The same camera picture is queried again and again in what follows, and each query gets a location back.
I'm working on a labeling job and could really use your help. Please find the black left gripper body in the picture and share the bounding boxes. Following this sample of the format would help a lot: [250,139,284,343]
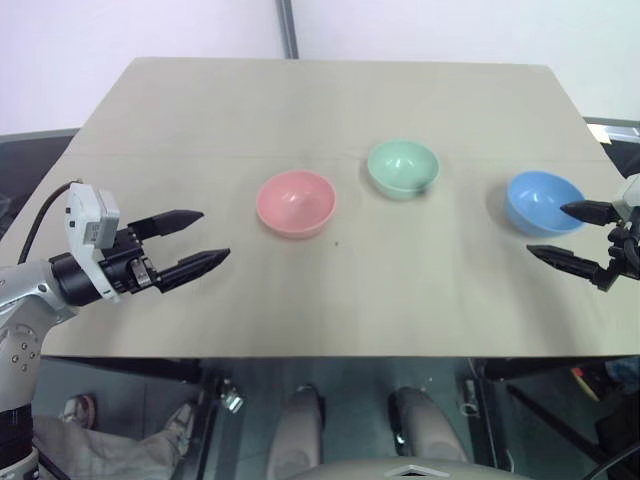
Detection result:
[97,224,169,297]

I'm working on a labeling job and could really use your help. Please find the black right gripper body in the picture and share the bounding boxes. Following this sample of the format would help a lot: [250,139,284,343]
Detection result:
[604,218,640,281]

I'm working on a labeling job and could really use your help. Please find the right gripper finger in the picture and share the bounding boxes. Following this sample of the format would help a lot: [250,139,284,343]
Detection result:
[559,199,622,227]
[526,244,622,293]

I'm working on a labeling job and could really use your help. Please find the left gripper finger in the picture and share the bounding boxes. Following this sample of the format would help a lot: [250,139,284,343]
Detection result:
[151,247,232,294]
[127,209,205,240]

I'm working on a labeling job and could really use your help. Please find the blue plastic bowl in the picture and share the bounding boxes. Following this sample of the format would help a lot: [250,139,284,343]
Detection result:
[505,170,587,238]

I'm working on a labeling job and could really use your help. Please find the red plastic bowl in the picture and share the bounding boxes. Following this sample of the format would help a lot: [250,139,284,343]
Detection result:
[255,169,337,240]

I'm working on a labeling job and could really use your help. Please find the beige table cover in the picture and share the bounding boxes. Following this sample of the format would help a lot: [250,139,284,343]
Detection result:
[41,56,640,359]

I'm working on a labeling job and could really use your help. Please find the metal table leg with caster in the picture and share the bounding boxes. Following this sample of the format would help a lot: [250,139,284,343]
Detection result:
[460,357,517,476]
[198,357,247,480]

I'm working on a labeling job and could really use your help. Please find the person's light shoe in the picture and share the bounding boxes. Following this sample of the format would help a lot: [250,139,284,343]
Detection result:
[60,393,97,430]
[166,399,197,460]

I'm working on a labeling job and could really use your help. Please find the person's grey trousers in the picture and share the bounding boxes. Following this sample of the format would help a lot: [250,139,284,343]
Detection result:
[31,413,187,480]

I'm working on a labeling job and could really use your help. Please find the green plastic bowl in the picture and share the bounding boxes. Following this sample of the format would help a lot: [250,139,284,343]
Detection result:
[366,139,441,201]

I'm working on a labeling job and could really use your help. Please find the grey robot torso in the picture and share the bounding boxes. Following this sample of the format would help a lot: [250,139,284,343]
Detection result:
[288,461,512,480]

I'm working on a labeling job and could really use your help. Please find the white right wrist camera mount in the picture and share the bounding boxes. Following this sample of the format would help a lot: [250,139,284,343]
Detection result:
[612,173,640,224]

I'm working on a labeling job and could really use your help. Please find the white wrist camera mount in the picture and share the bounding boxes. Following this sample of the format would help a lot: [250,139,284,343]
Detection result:
[64,182,123,304]
[612,173,640,224]

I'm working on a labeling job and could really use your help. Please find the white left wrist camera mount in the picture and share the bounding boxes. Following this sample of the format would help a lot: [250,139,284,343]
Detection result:
[64,182,123,304]

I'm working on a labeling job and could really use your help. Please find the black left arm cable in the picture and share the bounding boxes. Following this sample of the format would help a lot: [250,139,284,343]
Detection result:
[17,180,77,266]

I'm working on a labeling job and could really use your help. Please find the grey vertical post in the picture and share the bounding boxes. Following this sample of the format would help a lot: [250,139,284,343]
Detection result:
[275,0,300,59]

